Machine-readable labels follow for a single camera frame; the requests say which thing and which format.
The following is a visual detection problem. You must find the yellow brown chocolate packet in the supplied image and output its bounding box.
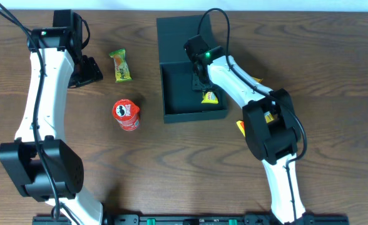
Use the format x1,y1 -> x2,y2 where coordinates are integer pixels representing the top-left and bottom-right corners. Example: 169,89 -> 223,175
201,91 -> 218,104

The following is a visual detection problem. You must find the black gift box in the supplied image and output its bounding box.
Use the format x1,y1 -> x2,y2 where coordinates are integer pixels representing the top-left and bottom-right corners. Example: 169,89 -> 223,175
156,15 -> 228,124

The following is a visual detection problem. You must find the green yellow snack packet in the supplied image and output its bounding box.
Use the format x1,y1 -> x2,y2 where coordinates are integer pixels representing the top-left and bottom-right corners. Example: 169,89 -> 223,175
109,49 -> 132,83

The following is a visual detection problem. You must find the red Pringles can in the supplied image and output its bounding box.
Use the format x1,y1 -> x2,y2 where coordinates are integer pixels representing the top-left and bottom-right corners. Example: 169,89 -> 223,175
112,99 -> 140,131

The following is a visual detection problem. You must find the yellow biscuit packet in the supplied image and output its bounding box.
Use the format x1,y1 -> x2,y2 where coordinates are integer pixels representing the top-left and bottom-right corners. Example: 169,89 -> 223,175
252,77 -> 263,83

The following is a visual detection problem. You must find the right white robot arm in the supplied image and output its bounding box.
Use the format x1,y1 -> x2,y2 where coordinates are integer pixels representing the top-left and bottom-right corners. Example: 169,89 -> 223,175
185,47 -> 305,224

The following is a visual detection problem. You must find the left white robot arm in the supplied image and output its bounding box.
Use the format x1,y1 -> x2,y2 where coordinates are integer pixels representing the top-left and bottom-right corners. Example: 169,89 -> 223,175
0,25 -> 104,224

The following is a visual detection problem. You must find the orange yellow snack packet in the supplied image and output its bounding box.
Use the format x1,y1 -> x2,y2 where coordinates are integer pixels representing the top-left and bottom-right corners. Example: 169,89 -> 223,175
236,112 -> 275,136

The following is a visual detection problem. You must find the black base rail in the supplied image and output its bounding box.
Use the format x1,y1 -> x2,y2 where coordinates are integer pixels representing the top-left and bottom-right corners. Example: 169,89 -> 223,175
32,213 -> 350,225

